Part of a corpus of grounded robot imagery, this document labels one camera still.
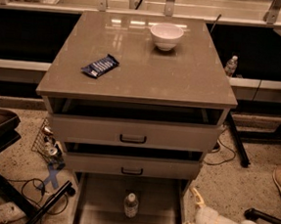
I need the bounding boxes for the clear plastic water bottle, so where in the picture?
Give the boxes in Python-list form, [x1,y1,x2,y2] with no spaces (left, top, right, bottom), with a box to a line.
[123,193,139,218]

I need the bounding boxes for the middle grey drawer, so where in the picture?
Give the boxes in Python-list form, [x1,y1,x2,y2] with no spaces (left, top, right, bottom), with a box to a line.
[62,142,205,180]

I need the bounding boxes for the grey drawer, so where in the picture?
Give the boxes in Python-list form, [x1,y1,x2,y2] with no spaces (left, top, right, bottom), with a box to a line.
[70,173,185,224]
[44,96,227,152]
[62,142,205,180]

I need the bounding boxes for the top grey drawer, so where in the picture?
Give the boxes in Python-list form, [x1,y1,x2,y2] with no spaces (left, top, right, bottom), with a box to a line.
[44,96,227,152]

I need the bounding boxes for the bottom grey drawer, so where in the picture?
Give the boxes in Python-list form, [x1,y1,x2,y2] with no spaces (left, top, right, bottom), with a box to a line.
[70,173,185,224]

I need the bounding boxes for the grey drawer cabinet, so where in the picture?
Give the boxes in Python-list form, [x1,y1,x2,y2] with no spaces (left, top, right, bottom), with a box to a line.
[23,4,246,224]

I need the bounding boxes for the water bottle on ledge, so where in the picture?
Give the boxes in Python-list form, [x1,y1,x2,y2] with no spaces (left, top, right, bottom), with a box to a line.
[224,56,238,76]

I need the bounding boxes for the black chair base leg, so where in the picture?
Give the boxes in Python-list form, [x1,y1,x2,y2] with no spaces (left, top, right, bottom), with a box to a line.
[244,208,281,224]

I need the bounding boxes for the black stand leg right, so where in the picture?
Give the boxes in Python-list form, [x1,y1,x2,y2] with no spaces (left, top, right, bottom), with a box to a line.
[226,112,250,168]

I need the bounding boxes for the black tripod leg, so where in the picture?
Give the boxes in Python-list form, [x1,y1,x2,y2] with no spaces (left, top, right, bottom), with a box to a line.
[25,180,75,224]

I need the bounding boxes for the blue tape cross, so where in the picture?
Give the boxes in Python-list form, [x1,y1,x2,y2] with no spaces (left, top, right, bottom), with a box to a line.
[40,163,65,189]

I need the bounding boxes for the blue snack bar wrapper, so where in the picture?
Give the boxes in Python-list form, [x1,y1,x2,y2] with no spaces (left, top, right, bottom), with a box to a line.
[81,54,119,78]

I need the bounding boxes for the white ceramic bowl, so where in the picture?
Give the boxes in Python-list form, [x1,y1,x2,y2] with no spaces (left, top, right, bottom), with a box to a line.
[150,22,184,51]

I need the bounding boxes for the cable behind cabinet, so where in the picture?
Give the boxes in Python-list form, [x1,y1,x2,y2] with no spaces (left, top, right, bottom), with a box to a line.
[203,126,239,169]

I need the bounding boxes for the black cable on floor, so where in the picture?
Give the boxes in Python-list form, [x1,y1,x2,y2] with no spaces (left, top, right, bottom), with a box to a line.
[4,174,71,217]

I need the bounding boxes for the wire basket with cans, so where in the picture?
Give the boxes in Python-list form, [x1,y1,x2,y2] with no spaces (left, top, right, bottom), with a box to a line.
[31,119,64,164]

